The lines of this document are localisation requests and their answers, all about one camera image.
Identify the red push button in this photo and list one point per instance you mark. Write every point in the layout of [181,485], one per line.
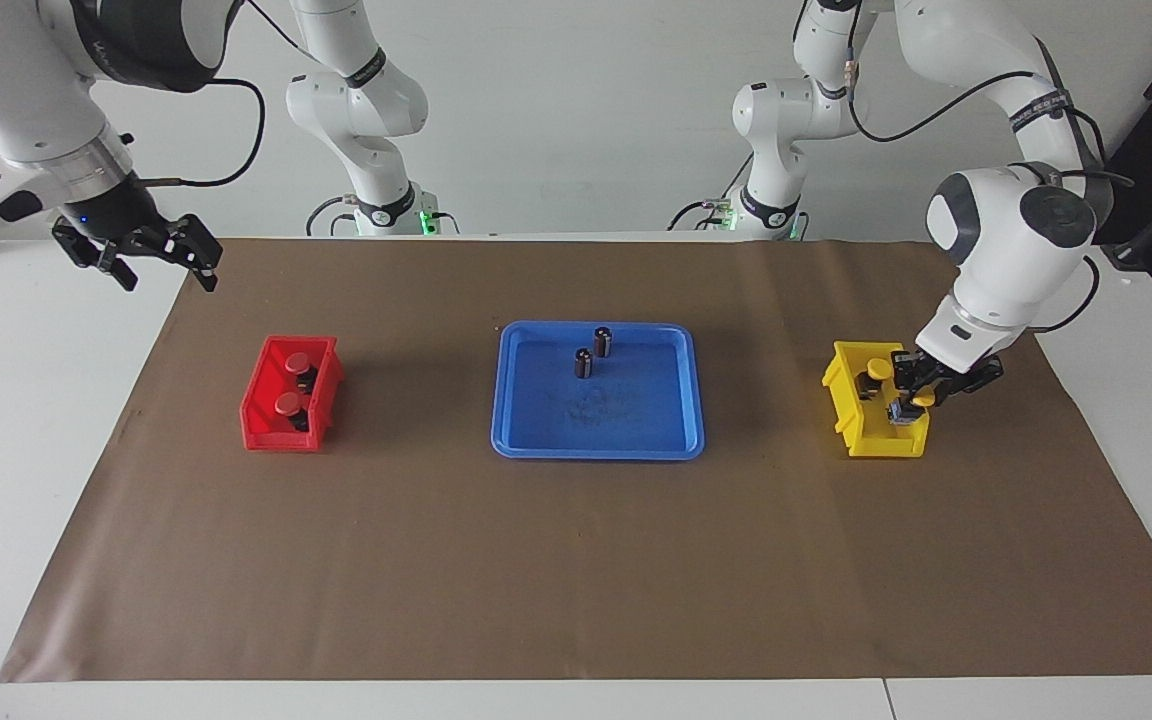
[298,360]
[288,403]

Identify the blue plastic tray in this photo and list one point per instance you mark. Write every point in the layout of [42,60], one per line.
[596,410]

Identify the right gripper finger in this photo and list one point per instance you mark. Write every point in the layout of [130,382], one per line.
[196,245]
[86,245]

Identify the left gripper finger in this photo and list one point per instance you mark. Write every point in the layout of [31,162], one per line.
[904,372]
[976,380]

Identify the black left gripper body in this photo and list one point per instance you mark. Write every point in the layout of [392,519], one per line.
[941,372]

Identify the yellow push button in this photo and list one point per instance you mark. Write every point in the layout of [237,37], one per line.
[876,369]
[924,399]

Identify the black cylindrical capacitor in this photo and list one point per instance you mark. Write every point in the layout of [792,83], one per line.
[584,362]
[603,342]

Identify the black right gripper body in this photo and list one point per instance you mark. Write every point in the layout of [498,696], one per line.
[116,210]

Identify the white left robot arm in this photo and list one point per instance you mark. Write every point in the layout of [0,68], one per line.
[1011,240]

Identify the brown paper table mat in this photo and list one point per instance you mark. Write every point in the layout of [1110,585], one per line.
[576,560]

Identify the yellow plastic bin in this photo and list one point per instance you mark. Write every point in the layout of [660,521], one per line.
[881,445]

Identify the red plastic bin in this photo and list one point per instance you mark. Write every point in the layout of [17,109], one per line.
[266,435]

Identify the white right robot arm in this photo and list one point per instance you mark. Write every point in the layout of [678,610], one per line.
[26,80]

